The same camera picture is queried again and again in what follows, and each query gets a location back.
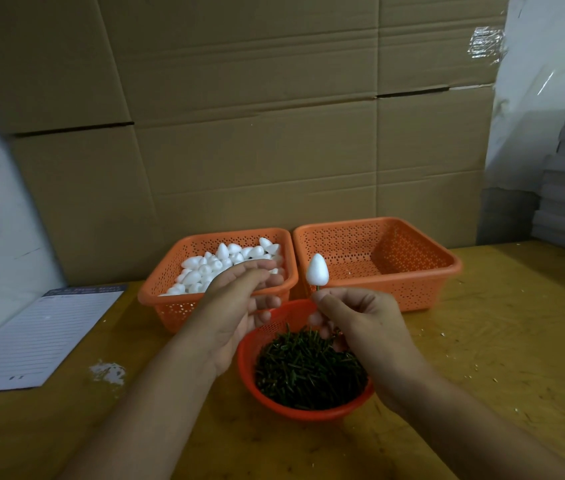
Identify person's left forearm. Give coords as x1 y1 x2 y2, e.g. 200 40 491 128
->
56 322 219 480

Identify grey cardboard block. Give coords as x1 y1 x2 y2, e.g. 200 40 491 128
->
476 187 539 246

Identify pile of green sticks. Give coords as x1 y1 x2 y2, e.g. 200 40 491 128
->
255 326 369 412

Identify white foam crumbs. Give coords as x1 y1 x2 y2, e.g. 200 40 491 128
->
88 362 127 387

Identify person's right forearm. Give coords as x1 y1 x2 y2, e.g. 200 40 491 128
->
376 362 565 480

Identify large brown cardboard box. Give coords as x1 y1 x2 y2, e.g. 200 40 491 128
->
9 85 496 286
0 0 511 137

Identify orange perforated plastic basket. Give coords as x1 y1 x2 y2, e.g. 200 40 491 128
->
292 217 463 314
138 228 299 336

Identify round orange plastic colander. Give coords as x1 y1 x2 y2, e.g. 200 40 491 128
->
236 298 376 423

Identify lined white paper notepad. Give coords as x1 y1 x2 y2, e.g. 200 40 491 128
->
0 285 128 395

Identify clear packing tape strip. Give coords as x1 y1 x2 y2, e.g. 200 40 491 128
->
467 26 507 64

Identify pile of white foam buds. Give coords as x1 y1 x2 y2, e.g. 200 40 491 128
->
159 237 286 297

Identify white foam bud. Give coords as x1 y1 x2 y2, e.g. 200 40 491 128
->
305 253 330 296

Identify person's left hand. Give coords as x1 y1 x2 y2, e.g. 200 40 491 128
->
194 259 286 378

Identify person's right hand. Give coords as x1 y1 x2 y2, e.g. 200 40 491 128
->
307 287 419 401

